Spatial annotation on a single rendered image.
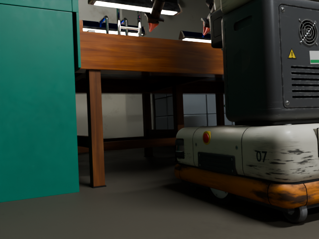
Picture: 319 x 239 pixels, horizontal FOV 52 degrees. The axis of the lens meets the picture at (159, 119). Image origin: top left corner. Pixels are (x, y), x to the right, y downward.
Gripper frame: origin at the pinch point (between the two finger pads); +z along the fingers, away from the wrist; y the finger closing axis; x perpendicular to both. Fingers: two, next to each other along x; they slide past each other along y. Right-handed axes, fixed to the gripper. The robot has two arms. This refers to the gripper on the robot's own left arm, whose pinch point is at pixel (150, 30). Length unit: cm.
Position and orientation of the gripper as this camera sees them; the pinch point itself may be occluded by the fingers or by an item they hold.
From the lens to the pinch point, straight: 198.8
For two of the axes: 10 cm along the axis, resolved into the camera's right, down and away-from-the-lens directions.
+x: 3.5, 7.2, -5.9
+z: -3.1, 6.9, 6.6
